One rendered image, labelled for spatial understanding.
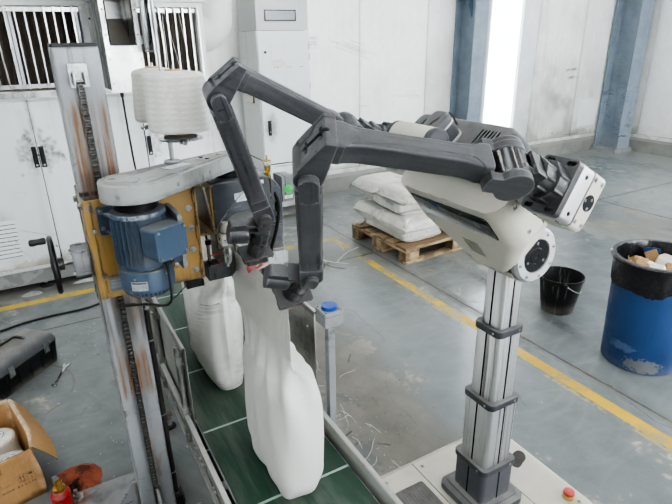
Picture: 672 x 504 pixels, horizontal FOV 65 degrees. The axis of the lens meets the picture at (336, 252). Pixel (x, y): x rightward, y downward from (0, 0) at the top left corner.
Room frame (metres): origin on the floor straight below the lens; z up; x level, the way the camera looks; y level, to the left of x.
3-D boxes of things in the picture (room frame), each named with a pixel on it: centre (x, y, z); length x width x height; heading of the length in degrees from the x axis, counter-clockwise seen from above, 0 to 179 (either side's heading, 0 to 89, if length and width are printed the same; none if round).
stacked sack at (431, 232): (4.53, -0.59, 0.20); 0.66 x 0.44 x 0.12; 29
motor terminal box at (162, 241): (1.35, 0.46, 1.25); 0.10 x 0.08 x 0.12; 144
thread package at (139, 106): (1.71, 0.55, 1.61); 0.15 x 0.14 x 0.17; 29
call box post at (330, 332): (1.73, 0.03, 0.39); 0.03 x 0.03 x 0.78; 29
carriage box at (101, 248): (1.63, 0.64, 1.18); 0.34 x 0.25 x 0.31; 119
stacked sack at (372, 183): (4.74, -0.53, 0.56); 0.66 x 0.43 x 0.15; 117
